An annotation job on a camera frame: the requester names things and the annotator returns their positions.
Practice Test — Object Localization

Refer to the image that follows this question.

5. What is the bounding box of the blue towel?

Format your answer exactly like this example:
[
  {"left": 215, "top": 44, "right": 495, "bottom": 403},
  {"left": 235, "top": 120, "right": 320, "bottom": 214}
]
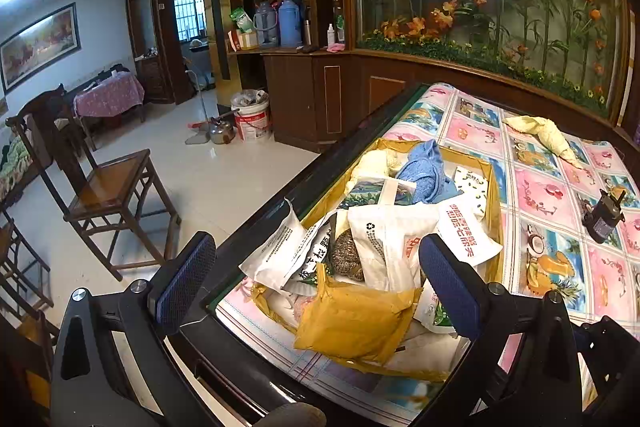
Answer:
[{"left": 394, "top": 140, "right": 464, "bottom": 206}]

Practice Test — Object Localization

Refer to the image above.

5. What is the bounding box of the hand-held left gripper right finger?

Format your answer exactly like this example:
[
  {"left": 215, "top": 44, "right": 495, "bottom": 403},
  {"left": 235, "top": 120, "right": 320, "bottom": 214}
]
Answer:
[{"left": 417, "top": 234, "right": 586, "bottom": 427}]

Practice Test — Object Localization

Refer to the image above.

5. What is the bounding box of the white striped plastic bag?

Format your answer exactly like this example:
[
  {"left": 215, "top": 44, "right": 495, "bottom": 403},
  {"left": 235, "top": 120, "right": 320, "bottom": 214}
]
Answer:
[{"left": 346, "top": 201, "right": 442, "bottom": 294}]

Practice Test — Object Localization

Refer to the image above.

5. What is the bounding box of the grey blue thermos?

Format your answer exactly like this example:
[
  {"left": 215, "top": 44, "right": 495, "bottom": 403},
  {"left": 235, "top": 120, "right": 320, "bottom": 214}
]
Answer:
[{"left": 253, "top": 1, "right": 279, "bottom": 50}]

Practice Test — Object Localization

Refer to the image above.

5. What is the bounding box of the pale yellow towel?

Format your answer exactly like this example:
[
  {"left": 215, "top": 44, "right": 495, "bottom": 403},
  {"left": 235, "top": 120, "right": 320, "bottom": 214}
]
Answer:
[{"left": 501, "top": 113, "right": 584, "bottom": 168}]

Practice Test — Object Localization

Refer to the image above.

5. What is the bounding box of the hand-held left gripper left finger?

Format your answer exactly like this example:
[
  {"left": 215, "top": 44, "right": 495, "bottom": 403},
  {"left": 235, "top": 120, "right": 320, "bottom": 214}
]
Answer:
[{"left": 50, "top": 231, "right": 218, "bottom": 427}]

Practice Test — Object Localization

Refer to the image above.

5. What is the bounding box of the brown knit hat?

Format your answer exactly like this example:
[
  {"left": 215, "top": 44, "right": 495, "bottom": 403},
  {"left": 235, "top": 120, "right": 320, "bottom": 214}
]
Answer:
[{"left": 331, "top": 229, "right": 369, "bottom": 281}]

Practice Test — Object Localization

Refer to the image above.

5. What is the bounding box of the black electric motor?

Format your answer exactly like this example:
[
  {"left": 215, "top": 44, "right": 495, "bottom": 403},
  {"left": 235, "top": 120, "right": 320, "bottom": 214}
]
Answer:
[{"left": 581, "top": 186, "right": 627, "bottom": 246}]

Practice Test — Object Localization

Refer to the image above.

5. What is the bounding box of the white text packet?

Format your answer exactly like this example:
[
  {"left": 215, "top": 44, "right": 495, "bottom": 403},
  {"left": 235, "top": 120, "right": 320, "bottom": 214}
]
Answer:
[{"left": 238, "top": 198, "right": 309, "bottom": 294}]

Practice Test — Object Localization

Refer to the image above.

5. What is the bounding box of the wooden cabinet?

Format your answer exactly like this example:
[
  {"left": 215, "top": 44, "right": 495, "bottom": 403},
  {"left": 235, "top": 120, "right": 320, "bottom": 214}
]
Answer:
[{"left": 260, "top": 47, "right": 426, "bottom": 154}]

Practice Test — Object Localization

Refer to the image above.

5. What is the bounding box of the table with pink cloth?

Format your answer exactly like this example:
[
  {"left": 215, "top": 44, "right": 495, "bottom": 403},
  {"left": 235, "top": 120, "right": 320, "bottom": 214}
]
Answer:
[{"left": 72, "top": 71, "right": 147, "bottom": 128}]

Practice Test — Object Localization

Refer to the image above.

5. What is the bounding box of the orange padded envelope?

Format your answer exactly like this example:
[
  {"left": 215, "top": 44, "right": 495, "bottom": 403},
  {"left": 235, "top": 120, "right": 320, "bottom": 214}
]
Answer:
[{"left": 293, "top": 273, "right": 424, "bottom": 366}]

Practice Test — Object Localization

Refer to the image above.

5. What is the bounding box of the green snack packet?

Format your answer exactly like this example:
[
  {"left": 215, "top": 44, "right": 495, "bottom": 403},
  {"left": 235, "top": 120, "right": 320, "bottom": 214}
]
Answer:
[{"left": 229, "top": 6, "right": 254, "bottom": 34}]

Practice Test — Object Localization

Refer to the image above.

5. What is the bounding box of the metal kettle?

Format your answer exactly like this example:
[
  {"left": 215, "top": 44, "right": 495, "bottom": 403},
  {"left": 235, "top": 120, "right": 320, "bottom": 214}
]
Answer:
[{"left": 207, "top": 117, "right": 237, "bottom": 146}]

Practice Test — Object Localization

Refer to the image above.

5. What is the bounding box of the framed wall painting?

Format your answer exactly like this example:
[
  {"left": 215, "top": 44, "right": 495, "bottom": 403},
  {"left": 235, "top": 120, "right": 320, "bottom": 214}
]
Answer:
[{"left": 0, "top": 2, "right": 82, "bottom": 96}]

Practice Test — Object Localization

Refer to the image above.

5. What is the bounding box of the yellow taped cardboard box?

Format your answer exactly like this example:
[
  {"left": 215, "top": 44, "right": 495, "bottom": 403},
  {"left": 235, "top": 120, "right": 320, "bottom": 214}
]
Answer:
[{"left": 249, "top": 136, "right": 507, "bottom": 384}]

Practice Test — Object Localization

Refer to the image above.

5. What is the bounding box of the white red print packet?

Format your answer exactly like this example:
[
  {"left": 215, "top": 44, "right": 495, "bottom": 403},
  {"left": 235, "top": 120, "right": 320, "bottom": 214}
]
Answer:
[{"left": 434, "top": 201, "right": 504, "bottom": 266}]

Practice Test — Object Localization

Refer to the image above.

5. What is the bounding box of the wooden chair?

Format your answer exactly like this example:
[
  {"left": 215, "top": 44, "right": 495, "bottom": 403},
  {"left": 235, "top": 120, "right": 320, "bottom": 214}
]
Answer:
[
  {"left": 5, "top": 84, "right": 183, "bottom": 283},
  {"left": 0, "top": 207, "right": 57, "bottom": 325}
]

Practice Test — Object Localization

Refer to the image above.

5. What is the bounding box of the barred window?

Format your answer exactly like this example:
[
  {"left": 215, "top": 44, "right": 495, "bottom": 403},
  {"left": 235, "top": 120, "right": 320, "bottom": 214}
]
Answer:
[{"left": 172, "top": 0, "right": 207, "bottom": 44}]

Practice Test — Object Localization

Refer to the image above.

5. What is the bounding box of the cream fluffy towel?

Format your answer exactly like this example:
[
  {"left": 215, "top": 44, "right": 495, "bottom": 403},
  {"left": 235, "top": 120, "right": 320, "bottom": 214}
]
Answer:
[{"left": 349, "top": 149, "right": 407, "bottom": 188}]

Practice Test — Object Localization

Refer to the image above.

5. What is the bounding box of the white plastic bucket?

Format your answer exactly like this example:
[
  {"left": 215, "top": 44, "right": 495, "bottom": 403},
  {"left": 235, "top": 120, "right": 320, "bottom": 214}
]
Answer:
[{"left": 230, "top": 89, "right": 274, "bottom": 144}]

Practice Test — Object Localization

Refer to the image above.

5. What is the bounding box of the bee-print white package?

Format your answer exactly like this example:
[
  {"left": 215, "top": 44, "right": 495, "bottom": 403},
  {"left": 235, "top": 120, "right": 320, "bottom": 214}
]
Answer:
[{"left": 451, "top": 166, "right": 492, "bottom": 219}]

